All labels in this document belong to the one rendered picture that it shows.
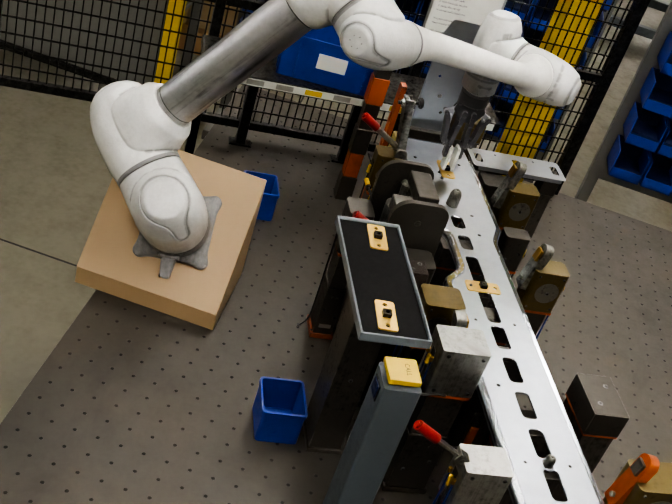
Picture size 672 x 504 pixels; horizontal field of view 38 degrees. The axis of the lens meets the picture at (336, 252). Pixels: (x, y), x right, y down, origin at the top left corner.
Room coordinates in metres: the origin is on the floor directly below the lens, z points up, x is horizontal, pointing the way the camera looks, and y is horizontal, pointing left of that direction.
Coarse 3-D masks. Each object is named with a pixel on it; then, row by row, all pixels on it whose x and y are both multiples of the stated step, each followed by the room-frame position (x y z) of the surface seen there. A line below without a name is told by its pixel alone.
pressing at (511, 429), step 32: (416, 160) 2.40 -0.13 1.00; (448, 192) 2.28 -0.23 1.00; (480, 192) 2.34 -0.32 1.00; (448, 224) 2.13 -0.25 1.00; (480, 224) 2.18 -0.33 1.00; (480, 256) 2.03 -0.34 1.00; (512, 288) 1.95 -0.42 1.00; (480, 320) 1.78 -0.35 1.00; (512, 320) 1.82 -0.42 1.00; (512, 352) 1.70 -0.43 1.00; (480, 384) 1.56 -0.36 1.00; (512, 384) 1.60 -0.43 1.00; (544, 384) 1.63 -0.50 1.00; (512, 416) 1.50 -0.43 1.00; (544, 416) 1.53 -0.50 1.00; (512, 448) 1.41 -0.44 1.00; (576, 448) 1.47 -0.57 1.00; (512, 480) 1.32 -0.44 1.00; (544, 480) 1.35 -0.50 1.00; (576, 480) 1.38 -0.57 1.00
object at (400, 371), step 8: (384, 360) 1.35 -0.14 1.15; (392, 360) 1.35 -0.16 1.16; (400, 360) 1.36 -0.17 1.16; (408, 360) 1.36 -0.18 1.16; (392, 368) 1.33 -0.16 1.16; (400, 368) 1.33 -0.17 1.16; (408, 368) 1.34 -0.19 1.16; (416, 368) 1.35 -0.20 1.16; (392, 376) 1.31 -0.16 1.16; (400, 376) 1.31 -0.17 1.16; (408, 376) 1.32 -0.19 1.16; (416, 376) 1.33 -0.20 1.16; (400, 384) 1.30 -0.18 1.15; (408, 384) 1.31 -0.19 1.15; (416, 384) 1.31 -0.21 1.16
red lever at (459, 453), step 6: (420, 420) 1.25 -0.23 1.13; (414, 426) 1.24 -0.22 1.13; (420, 426) 1.24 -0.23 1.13; (426, 426) 1.25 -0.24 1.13; (420, 432) 1.24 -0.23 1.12; (426, 432) 1.24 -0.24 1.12; (432, 432) 1.25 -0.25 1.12; (426, 438) 1.25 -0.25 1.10; (432, 438) 1.25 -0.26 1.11; (438, 438) 1.25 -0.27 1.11; (444, 444) 1.26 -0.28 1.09; (450, 450) 1.26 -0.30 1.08; (456, 450) 1.28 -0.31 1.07; (462, 450) 1.28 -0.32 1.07; (456, 456) 1.27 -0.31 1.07; (462, 456) 1.27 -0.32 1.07; (468, 456) 1.28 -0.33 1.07; (462, 462) 1.27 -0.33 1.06
